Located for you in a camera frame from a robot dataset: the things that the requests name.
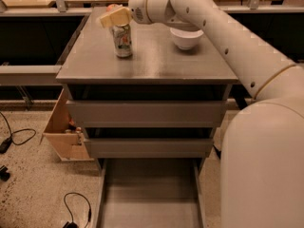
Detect red apple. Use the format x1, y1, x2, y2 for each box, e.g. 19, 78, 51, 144
106, 4, 117, 11

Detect grey drawer cabinet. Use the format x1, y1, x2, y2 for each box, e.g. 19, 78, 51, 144
55, 6, 239, 228

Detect black cable bottom left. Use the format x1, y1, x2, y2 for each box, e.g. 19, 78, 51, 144
62, 192, 93, 228

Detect grey middle drawer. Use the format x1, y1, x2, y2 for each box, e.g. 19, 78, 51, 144
85, 139, 213, 159

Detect grey top drawer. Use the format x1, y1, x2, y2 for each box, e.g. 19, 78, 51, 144
66, 100, 227, 128

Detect black object far left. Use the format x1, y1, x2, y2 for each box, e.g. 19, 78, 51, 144
0, 165, 10, 181

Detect cardboard box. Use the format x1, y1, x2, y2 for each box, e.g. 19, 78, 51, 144
43, 90, 91, 161

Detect silver 7up soda can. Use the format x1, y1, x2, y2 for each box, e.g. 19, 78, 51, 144
111, 24, 133, 58

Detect black cable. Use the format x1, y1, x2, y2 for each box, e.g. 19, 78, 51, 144
62, 192, 93, 228
0, 111, 37, 155

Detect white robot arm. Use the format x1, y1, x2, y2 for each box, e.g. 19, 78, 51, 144
97, 0, 304, 228

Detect white ceramic bowl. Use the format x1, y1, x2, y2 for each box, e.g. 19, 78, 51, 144
170, 28, 203, 50

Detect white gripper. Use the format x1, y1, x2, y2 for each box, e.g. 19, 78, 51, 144
99, 0, 152, 28

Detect grey open bottom drawer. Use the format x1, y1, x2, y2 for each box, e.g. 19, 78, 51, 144
93, 159, 207, 228

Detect grey metal rail left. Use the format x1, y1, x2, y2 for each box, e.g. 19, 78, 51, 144
0, 66, 61, 86

